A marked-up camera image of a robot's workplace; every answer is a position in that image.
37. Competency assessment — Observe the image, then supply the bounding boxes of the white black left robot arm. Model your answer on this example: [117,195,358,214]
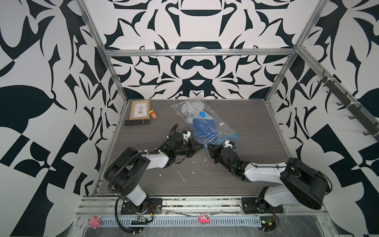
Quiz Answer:
[104,131,204,206]

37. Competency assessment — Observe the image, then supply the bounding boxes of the black wall hook rack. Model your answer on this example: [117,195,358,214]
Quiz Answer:
[318,70,379,142]

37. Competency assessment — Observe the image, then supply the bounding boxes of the black tv remote control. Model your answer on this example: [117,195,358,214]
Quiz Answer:
[124,119,151,126]

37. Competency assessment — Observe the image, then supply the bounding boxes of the pink toy on rail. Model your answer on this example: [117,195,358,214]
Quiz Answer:
[87,216,102,230]

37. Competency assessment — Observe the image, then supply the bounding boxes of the clear plastic vacuum bag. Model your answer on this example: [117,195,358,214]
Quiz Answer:
[171,100,240,145]

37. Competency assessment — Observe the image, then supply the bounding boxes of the dark blue towel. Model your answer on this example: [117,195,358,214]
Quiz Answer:
[192,118,217,136]

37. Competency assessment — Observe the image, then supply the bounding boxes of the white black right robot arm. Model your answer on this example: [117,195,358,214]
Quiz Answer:
[207,144,333,213]

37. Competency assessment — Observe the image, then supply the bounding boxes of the grey towel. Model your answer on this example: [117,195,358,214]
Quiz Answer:
[181,100,205,117]

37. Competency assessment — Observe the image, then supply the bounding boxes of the wooden picture frame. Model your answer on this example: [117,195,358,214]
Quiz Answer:
[129,99,151,120]

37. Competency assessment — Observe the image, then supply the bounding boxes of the black corrugated cable conduit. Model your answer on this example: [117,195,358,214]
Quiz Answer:
[107,150,149,193]

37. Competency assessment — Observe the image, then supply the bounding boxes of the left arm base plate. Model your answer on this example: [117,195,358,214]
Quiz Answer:
[120,197,163,215]

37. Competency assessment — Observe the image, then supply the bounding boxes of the black electronics box with led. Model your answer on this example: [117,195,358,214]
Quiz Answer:
[259,217,278,233]

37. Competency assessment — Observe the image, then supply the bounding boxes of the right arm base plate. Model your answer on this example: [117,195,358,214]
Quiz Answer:
[241,197,284,214]

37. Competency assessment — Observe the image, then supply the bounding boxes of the ice cream cone toy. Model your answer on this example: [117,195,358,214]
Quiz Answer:
[149,110,157,119]

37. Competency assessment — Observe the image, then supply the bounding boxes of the small green circuit board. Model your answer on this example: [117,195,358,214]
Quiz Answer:
[135,216,150,224]

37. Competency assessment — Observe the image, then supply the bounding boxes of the magenta toy on rail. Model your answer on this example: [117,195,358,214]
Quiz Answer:
[198,213,211,225]

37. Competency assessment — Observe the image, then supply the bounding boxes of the white slotted cable duct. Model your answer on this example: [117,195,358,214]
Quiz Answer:
[119,216,262,228]

